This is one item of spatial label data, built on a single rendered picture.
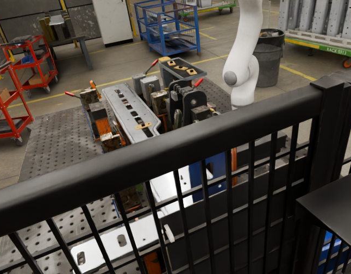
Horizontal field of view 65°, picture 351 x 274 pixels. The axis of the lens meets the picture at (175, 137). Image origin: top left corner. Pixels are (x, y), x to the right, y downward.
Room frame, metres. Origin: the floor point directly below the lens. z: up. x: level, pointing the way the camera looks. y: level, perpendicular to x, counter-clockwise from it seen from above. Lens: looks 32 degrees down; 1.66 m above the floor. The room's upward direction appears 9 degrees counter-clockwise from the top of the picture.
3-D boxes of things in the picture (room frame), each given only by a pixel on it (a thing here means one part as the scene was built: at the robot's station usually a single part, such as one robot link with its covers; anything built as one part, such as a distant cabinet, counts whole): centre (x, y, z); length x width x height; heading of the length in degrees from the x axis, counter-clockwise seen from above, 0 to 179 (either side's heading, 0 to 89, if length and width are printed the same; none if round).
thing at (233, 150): (0.73, -0.18, 0.95); 0.03 x 0.01 x 0.50; 19
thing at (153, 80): (1.58, 0.10, 0.90); 0.13 x 0.10 x 0.41; 109
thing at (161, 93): (1.42, 0.05, 0.89); 0.13 x 0.11 x 0.38; 109
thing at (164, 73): (1.79, -0.01, 0.92); 0.08 x 0.08 x 0.44; 19
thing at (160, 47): (6.21, -0.25, 0.47); 1.20 x 0.80 x 0.95; 15
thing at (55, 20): (6.66, 2.17, 0.57); 1.86 x 0.90 x 1.14; 16
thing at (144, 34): (7.58, 0.02, 0.47); 1.20 x 0.80 x 0.95; 12
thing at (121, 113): (1.23, 0.16, 1.00); 1.38 x 0.22 x 0.02; 19
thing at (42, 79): (5.05, 2.31, 0.49); 0.81 x 0.46 x 0.97; 1
